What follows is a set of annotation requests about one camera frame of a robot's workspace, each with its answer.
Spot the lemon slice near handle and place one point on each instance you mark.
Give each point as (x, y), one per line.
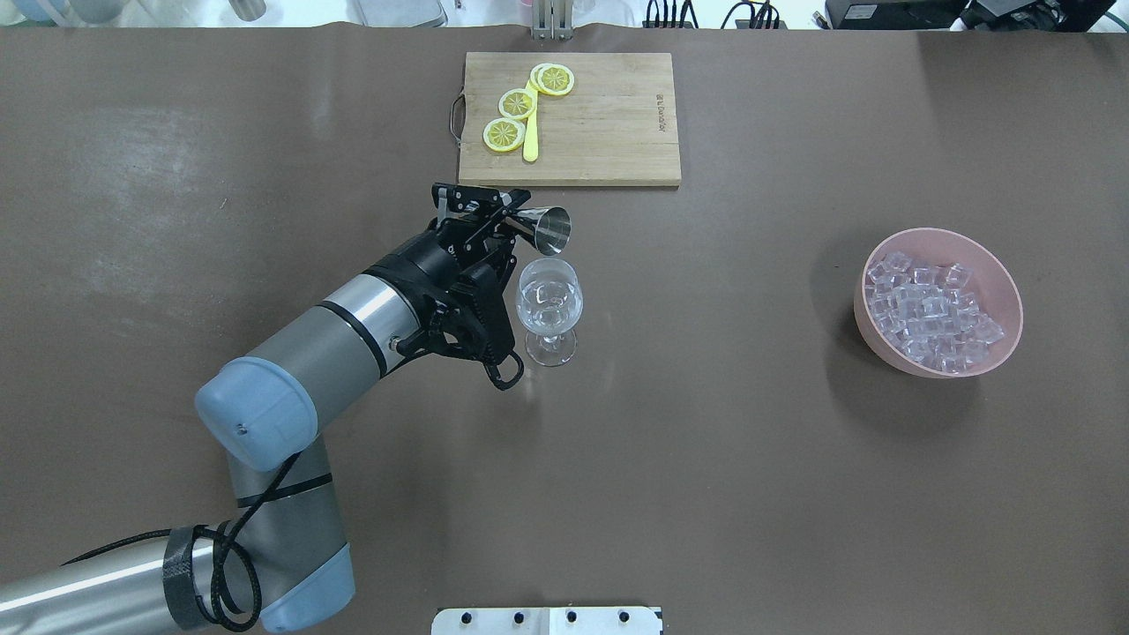
(502, 135)

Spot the aluminium frame post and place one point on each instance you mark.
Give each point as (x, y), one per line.
(552, 20)

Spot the wooden cutting board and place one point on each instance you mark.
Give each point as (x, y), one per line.
(618, 126)

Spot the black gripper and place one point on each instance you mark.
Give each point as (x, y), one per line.
(418, 264)

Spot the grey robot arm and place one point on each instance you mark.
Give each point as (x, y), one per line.
(283, 563)

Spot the far lemon slice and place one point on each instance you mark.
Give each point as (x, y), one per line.
(552, 79)

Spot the middle lemon slice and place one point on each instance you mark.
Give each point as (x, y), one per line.
(518, 104)

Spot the steel double jigger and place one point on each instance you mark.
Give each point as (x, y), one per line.
(546, 228)

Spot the pink plastic bowl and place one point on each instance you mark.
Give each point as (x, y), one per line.
(942, 246)

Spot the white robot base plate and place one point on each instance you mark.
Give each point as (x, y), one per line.
(550, 620)

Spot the clear wine glass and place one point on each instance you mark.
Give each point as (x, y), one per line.
(549, 304)

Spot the yellow plastic knife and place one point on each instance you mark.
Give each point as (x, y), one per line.
(530, 151)

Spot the pile of clear ice cubes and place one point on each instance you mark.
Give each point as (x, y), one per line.
(931, 314)

